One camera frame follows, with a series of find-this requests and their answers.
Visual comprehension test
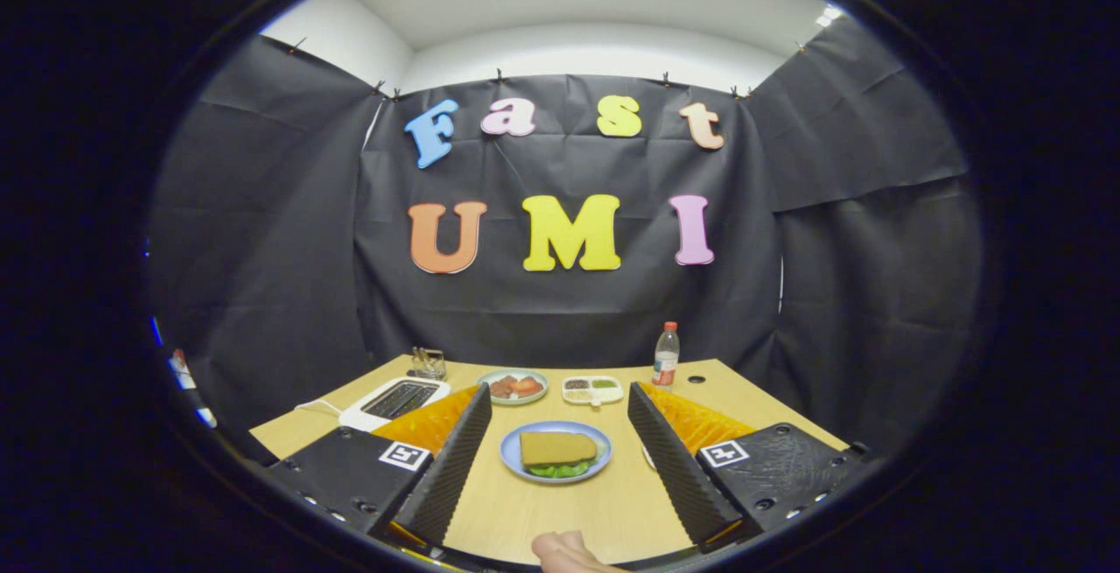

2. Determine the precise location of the pale green round plate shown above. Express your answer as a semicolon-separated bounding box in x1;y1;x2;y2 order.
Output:
477;368;550;406

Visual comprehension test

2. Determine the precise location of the round brown bread slice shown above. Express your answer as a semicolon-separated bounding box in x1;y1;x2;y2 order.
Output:
519;430;599;467

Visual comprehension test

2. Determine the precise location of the green lettuce leaf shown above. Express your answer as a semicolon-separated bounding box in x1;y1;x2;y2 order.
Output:
525;459;596;479

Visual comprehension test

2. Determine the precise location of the white divided condiment dish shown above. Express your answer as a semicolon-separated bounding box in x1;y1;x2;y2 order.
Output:
562;375;625;407

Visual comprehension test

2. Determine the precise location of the wire mesh utensil holder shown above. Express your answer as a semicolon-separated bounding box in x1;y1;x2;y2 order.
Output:
409;346;447;381

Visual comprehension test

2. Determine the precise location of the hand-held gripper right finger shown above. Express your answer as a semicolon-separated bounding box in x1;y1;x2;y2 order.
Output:
626;383;869;555

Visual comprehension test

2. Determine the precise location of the blue round plate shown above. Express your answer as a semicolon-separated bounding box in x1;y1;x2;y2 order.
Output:
500;420;613;485

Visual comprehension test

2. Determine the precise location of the white toaster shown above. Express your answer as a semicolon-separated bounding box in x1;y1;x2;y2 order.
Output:
339;376;452;432

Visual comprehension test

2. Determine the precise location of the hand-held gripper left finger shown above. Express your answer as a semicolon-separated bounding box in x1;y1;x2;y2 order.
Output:
262;383;493;549

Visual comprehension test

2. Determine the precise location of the black backdrop cloth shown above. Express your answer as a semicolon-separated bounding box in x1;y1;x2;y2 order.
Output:
149;31;981;460

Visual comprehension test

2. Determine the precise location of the clear bottle with red cap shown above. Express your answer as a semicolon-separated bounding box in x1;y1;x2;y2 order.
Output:
652;321;681;389

